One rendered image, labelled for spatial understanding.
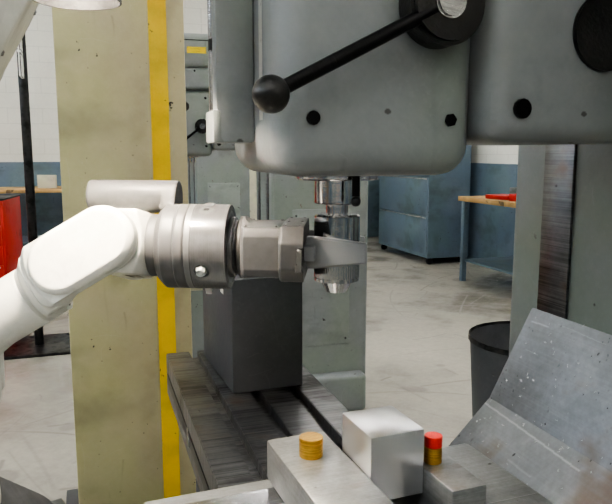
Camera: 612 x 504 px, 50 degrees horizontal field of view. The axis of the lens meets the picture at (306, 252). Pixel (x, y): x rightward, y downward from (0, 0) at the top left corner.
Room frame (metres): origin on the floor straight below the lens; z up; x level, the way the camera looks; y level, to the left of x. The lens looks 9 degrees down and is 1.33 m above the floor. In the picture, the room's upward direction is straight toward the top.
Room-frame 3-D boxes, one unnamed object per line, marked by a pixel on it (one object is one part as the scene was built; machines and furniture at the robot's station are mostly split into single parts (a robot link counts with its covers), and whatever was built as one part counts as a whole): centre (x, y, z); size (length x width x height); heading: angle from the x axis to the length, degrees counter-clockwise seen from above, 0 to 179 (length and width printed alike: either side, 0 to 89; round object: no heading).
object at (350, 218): (0.68, -0.03, 1.26); 0.05 x 0.05 x 0.01
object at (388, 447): (0.57, -0.07, 1.06); 0.06 x 0.05 x 0.06; 21
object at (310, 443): (0.57, 0.00, 1.07); 0.02 x 0.02 x 0.02
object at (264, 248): (0.69, 0.06, 1.23); 0.13 x 0.12 x 0.10; 177
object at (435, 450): (0.56, -0.11, 1.07); 0.02 x 0.02 x 0.03
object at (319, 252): (0.65, -0.03, 1.23); 0.06 x 0.02 x 0.03; 87
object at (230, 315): (1.14, 0.10, 1.05); 0.22 x 0.12 x 0.20; 21
